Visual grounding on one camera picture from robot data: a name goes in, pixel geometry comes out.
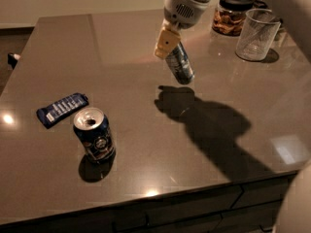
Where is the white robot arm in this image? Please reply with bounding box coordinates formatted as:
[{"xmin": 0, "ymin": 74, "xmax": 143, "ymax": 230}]
[{"xmin": 155, "ymin": 0, "xmax": 311, "ymax": 233}]

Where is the right lower drawer with handle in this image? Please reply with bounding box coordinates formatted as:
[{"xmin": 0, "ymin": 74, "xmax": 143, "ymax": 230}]
[{"xmin": 210, "ymin": 201, "xmax": 281, "ymax": 233}]

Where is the drawer with handle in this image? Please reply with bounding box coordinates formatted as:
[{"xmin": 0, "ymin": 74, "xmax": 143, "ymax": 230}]
[
  {"xmin": 232, "ymin": 174, "xmax": 295, "ymax": 209},
  {"xmin": 0, "ymin": 185, "xmax": 242, "ymax": 233},
  {"xmin": 210, "ymin": 201, "xmax": 281, "ymax": 233}
]

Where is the right upper drawer with handle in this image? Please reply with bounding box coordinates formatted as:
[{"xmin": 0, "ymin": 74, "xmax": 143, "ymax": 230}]
[{"xmin": 232, "ymin": 174, "xmax": 295, "ymax": 209}]

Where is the left drawer with handle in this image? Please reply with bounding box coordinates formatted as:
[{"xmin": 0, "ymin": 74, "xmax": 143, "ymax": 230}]
[{"xmin": 0, "ymin": 185, "xmax": 242, "ymax": 233}]

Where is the dark blue soda can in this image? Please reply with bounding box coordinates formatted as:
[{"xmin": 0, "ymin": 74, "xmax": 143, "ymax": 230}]
[{"xmin": 73, "ymin": 108, "xmax": 116, "ymax": 163}]

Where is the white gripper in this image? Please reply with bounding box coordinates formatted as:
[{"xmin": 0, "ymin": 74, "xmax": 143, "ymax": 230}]
[{"xmin": 154, "ymin": 0, "xmax": 208, "ymax": 59}]

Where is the dark object at left edge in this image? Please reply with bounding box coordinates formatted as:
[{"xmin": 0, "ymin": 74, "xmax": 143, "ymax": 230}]
[{"xmin": 8, "ymin": 52, "xmax": 20, "ymax": 68}]

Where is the silver redbull can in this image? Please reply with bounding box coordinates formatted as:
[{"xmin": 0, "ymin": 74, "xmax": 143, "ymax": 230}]
[{"xmin": 165, "ymin": 43, "xmax": 194, "ymax": 84}]

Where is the clear plastic cup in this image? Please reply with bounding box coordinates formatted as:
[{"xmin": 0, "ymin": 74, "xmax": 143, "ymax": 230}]
[{"xmin": 235, "ymin": 9, "xmax": 281, "ymax": 61}]

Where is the glass jar with black lid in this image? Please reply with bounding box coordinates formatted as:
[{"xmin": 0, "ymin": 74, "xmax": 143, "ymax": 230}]
[{"xmin": 212, "ymin": 0, "xmax": 255, "ymax": 36}]

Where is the blue snack wrapper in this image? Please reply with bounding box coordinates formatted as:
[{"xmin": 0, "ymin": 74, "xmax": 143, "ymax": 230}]
[{"xmin": 36, "ymin": 93, "xmax": 88, "ymax": 129}]

